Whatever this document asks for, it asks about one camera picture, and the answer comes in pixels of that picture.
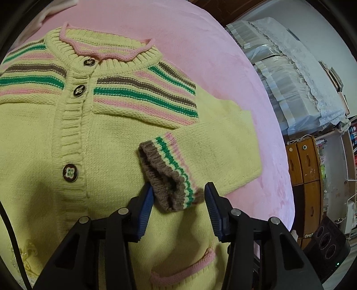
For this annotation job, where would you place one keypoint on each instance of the pink plush bed blanket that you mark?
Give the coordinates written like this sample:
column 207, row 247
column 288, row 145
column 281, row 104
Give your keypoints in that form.
column 196, row 43

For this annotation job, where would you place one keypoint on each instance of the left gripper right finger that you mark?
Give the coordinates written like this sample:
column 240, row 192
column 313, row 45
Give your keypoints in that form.
column 261, row 254

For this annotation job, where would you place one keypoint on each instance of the yellow knitted child cardigan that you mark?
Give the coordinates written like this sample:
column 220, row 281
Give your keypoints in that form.
column 86, row 119

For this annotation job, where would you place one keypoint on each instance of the cream lace covered furniture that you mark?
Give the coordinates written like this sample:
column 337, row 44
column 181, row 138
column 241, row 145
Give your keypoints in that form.
column 300, row 91

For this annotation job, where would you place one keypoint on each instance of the black camera box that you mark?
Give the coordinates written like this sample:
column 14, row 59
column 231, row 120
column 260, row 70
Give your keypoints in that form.
column 327, row 249

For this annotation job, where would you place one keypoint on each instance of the wooden drawer cabinet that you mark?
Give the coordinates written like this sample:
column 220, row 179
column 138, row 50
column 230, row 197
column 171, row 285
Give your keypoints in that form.
column 306, row 181

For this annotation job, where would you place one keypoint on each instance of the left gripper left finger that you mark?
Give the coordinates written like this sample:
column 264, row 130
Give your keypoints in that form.
column 95, row 253

